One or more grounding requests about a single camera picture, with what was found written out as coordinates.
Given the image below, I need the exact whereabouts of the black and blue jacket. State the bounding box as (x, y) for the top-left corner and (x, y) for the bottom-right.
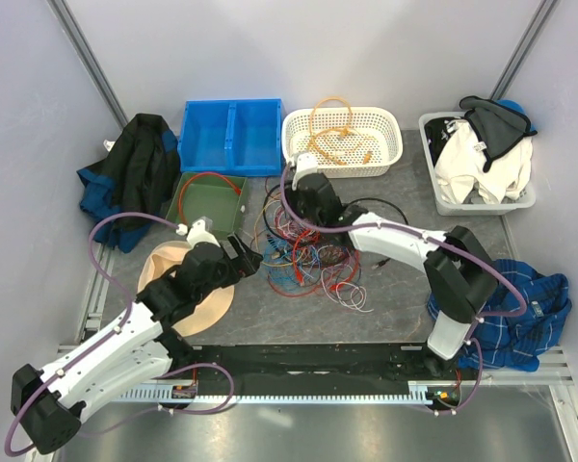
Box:
(76, 113), (181, 254)

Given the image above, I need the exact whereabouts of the blue divided plastic bin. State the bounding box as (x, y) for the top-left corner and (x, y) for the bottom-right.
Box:
(177, 99), (283, 177)

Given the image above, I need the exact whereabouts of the tangled thin wire pile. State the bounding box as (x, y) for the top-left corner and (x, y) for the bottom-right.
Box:
(250, 178), (367, 314)

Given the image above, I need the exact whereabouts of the red ethernet cable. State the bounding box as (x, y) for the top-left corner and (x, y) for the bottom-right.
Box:
(177, 171), (245, 227)

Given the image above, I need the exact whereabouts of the beige bucket hat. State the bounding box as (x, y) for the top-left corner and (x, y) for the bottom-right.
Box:
(137, 241), (235, 337)

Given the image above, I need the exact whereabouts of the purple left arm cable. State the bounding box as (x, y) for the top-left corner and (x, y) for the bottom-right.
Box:
(3, 211), (237, 456)

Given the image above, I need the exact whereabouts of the white cloth in bin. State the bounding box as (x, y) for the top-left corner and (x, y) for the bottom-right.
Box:
(434, 118), (533, 205)

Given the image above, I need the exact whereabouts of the white perforated plastic basket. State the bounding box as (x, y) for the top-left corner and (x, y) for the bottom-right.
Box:
(281, 107), (403, 178)

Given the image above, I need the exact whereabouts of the black cable loop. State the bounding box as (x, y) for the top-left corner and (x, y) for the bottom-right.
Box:
(351, 198), (410, 269)

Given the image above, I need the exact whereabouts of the dark grey cloth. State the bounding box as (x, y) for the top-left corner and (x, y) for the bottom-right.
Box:
(459, 95), (538, 173)

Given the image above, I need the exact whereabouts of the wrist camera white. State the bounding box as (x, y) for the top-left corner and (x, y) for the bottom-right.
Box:
(175, 217), (220, 248)
(290, 151), (319, 191)

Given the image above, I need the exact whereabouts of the grey slotted cable duct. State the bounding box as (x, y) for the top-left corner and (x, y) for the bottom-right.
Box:
(115, 374), (432, 405)

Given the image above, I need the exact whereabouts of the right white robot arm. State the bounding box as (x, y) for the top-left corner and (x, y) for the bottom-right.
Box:
(281, 173), (498, 379)

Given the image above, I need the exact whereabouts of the blue plaid shirt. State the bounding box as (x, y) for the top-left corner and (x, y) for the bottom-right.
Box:
(427, 259), (572, 372)

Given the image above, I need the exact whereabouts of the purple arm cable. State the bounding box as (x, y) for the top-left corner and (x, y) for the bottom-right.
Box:
(3, 211), (237, 456)
(279, 163), (529, 418)

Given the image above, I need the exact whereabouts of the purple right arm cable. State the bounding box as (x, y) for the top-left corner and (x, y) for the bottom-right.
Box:
(279, 163), (529, 418)

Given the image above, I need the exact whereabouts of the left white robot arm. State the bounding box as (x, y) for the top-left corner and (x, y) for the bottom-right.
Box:
(11, 231), (263, 454)

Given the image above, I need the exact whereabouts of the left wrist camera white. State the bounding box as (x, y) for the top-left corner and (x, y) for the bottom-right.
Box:
(175, 217), (220, 248)

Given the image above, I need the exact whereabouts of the green plastic tray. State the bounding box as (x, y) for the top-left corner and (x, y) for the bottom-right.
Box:
(165, 172), (250, 240)

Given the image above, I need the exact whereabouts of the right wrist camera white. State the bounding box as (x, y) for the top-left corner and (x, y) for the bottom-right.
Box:
(290, 151), (319, 191)

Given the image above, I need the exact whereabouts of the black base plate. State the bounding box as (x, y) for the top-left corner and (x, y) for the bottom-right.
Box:
(171, 343), (461, 381)

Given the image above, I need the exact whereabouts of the grey laundry bin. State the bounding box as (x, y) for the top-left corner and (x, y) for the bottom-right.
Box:
(418, 112), (537, 217)

